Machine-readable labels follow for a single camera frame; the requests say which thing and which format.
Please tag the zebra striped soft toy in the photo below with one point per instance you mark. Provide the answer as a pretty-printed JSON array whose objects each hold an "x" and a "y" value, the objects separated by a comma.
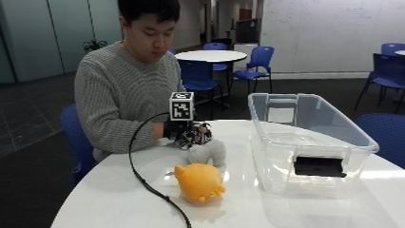
[{"x": 197, "y": 136}]

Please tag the white cube with black markers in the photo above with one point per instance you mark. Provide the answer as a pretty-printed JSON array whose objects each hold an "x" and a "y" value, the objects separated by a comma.
[{"x": 181, "y": 107}]

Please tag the grey soft toy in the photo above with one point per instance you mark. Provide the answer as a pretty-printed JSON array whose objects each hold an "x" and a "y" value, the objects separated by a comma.
[{"x": 206, "y": 153}]

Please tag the orange soft toy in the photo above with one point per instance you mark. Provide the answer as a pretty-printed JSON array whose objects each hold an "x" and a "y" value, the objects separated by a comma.
[{"x": 197, "y": 182}]

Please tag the blue chair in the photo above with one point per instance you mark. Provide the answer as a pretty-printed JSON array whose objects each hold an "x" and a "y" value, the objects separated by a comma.
[
  {"x": 215, "y": 47},
  {"x": 387, "y": 74},
  {"x": 391, "y": 48},
  {"x": 77, "y": 142},
  {"x": 197, "y": 76},
  {"x": 385, "y": 136},
  {"x": 257, "y": 61}
]

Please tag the the person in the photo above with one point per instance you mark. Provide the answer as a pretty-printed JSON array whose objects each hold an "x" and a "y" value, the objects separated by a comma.
[{"x": 121, "y": 88}]

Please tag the round white table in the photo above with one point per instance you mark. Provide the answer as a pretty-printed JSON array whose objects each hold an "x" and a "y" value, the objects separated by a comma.
[
  {"x": 399, "y": 52},
  {"x": 210, "y": 56}
]

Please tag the clear plastic storage bin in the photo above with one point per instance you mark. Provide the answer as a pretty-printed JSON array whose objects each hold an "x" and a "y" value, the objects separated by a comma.
[{"x": 311, "y": 133}]

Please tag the dark cabinet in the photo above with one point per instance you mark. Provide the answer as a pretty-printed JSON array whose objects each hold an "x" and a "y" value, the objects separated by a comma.
[{"x": 246, "y": 31}]

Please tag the white whiteboard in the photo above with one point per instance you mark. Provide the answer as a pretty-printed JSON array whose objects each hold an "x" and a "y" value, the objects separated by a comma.
[{"x": 333, "y": 34}]

